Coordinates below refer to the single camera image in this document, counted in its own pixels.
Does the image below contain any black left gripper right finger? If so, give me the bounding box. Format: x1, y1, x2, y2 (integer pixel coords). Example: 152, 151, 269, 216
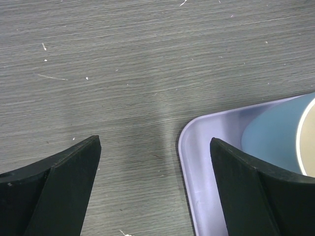
210, 138, 315, 236

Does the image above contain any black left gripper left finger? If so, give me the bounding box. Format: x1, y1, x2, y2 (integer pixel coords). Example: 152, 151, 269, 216
0, 135, 101, 236

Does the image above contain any light blue mug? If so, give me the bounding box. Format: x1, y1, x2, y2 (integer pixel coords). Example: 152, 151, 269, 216
241, 93, 315, 177

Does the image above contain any lilac plastic tray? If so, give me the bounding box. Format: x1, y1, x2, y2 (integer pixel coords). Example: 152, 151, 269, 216
178, 96, 299, 236

